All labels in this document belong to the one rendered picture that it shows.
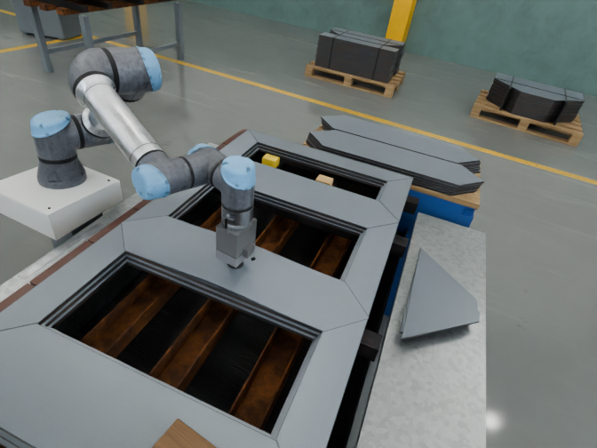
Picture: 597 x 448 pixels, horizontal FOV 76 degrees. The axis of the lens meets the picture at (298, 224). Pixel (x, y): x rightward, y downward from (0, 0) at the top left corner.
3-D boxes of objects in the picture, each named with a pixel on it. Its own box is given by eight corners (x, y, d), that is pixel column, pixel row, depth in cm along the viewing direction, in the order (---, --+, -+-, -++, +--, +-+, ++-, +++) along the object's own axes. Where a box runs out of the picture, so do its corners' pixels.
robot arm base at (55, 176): (28, 177, 135) (21, 151, 129) (71, 164, 146) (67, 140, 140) (52, 194, 129) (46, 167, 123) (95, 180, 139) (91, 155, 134)
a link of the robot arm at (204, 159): (171, 147, 88) (199, 167, 83) (211, 138, 95) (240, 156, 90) (171, 177, 93) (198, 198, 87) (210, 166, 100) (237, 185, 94)
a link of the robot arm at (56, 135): (30, 149, 131) (20, 110, 123) (73, 142, 140) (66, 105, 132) (43, 164, 125) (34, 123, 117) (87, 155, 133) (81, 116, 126)
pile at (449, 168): (480, 164, 185) (485, 152, 181) (479, 204, 154) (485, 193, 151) (324, 121, 203) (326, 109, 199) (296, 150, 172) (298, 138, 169)
